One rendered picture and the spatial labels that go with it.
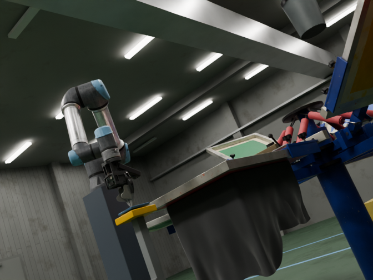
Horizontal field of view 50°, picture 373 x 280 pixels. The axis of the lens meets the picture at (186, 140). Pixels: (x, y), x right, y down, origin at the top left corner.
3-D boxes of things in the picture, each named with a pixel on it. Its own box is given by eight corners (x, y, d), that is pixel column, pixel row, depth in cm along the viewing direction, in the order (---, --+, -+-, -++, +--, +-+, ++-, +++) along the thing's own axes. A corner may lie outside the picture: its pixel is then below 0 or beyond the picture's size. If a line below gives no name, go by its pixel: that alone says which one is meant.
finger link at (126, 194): (122, 208, 165) (115, 188, 167) (134, 205, 170) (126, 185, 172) (126, 206, 163) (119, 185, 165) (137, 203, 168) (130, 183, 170)
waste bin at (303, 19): (292, 38, 617) (275, 3, 632) (306, 43, 658) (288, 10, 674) (322, 18, 587) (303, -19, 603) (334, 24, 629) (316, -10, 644)
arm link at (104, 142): (111, 128, 181) (109, 122, 173) (119, 150, 179) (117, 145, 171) (95, 134, 180) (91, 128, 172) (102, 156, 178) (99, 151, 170)
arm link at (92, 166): (90, 179, 235) (83, 158, 239) (112, 171, 237) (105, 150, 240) (86, 175, 224) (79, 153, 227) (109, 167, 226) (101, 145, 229)
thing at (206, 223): (273, 276, 155) (230, 173, 165) (196, 296, 184) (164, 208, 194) (277, 273, 157) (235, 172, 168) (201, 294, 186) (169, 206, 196)
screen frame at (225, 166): (229, 169, 155) (225, 160, 156) (142, 215, 192) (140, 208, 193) (318, 149, 212) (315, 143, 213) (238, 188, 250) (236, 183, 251)
